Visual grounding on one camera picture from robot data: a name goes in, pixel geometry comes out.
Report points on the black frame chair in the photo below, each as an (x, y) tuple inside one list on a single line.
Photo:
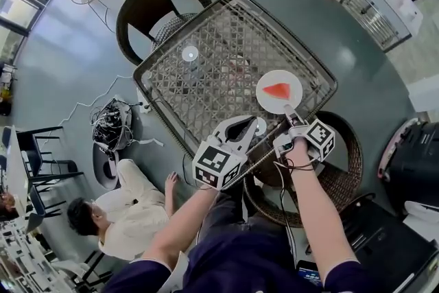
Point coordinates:
[(48, 175)]

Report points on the black smartphone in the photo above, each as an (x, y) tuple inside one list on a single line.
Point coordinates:
[(309, 273)]

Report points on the white round plate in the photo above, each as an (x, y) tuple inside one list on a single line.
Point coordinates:
[(274, 76)]

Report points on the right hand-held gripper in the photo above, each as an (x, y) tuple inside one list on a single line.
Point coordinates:
[(320, 139)]

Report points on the white desk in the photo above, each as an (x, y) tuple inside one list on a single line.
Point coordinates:
[(17, 168)]

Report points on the white cabinet with grille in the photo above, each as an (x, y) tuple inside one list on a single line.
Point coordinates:
[(380, 0)]

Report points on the grey round stool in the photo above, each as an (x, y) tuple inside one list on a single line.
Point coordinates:
[(106, 168)]

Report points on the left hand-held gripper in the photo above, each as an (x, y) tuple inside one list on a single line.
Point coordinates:
[(219, 164)]

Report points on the person's dark trousers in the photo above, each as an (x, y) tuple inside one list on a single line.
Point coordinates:
[(236, 212)]

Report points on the person's dark navy shirt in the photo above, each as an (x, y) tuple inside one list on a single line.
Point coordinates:
[(240, 271)]

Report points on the glass wicker table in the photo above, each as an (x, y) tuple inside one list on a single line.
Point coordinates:
[(205, 85)]

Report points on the red watermelon slice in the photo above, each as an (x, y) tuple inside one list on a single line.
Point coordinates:
[(279, 90)]

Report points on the dark wicker armchair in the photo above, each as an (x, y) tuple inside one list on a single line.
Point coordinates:
[(343, 164), (144, 10)]

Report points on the person's left forearm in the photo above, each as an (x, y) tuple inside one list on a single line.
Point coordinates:
[(185, 219)]

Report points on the person's right forearm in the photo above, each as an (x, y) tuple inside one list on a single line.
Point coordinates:
[(315, 209)]

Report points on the black flat case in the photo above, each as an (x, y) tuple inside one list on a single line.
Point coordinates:
[(384, 243)]

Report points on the white cluttered shelf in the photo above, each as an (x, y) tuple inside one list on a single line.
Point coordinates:
[(24, 257)]

